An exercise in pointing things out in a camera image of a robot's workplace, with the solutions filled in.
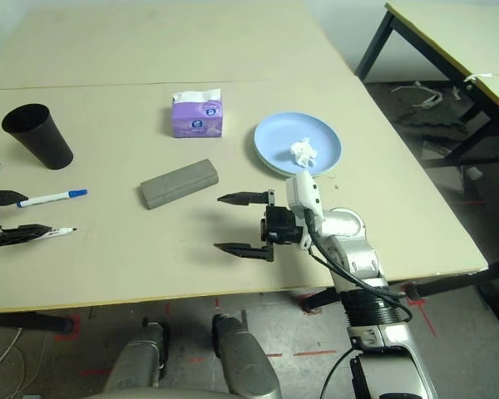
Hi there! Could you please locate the black plastic cup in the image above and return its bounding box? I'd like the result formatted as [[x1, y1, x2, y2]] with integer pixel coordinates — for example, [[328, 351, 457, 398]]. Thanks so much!
[[1, 103, 75, 170]]

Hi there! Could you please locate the grey glasses case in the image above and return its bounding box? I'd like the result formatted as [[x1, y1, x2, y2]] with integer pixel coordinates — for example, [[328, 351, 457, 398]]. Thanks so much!
[[139, 158, 220, 211]]

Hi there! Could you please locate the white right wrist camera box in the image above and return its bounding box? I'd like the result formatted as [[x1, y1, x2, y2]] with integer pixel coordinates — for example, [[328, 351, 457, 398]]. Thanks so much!
[[284, 170, 325, 217]]

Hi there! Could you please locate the white tissue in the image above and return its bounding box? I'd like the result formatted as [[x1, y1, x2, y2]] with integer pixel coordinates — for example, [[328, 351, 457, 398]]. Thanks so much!
[[289, 138, 319, 169]]

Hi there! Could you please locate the black table base bar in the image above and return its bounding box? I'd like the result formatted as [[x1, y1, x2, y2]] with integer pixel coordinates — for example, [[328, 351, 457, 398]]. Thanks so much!
[[0, 311, 75, 333], [303, 256, 499, 313]]

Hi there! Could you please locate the white marker with blue cap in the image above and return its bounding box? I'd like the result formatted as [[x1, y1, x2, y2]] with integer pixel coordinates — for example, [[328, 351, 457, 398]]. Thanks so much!
[[16, 188, 89, 209]]

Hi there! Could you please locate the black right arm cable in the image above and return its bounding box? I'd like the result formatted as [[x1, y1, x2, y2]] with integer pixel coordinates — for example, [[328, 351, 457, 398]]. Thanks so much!
[[303, 207, 413, 399]]

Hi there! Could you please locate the purple tissue pack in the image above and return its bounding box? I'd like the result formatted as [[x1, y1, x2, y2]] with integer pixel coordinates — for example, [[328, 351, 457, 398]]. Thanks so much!
[[170, 87, 225, 139]]

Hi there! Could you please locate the white marker black tip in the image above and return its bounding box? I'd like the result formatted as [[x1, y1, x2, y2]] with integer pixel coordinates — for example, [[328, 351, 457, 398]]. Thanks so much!
[[39, 226, 78, 240]]

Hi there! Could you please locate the white floor cable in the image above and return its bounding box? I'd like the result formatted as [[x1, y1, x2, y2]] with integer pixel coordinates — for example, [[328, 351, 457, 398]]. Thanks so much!
[[0, 328, 51, 396]]

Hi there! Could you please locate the light blue plate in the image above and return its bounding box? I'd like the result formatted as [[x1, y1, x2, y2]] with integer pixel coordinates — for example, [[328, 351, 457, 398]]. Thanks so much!
[[253, 111, 343, 178]]

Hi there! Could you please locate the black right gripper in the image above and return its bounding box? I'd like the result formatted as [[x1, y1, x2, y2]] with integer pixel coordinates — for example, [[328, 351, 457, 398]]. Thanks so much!
[[213, 190, 305, 264]]

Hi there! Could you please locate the flat carton floor piece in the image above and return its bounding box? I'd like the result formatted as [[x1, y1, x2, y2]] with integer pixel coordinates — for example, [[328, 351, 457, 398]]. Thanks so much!
[[422, 140, 451, 160]]

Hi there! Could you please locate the white plastic floor scrap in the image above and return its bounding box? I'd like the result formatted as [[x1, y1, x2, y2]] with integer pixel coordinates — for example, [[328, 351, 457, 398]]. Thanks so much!
[[390, 81, 444, 110]]

